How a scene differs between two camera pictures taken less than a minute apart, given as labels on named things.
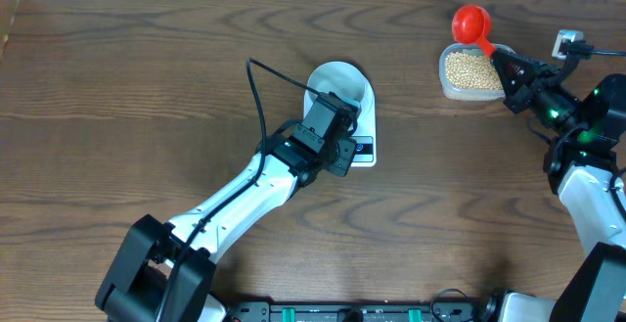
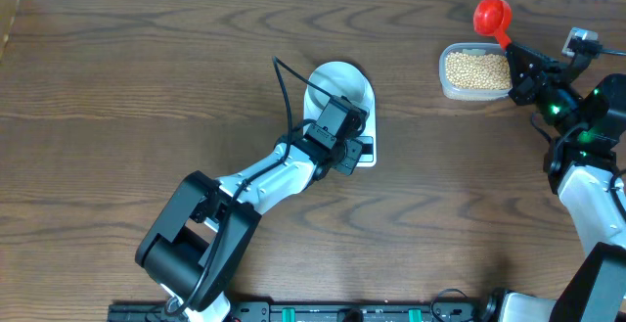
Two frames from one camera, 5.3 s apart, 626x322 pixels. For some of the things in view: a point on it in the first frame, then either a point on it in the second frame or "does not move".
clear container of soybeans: (468, 73) does not move
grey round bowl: (345, 79) does not move
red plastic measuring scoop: (471, 24) to (493, 16)
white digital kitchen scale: (349, 81) does not move
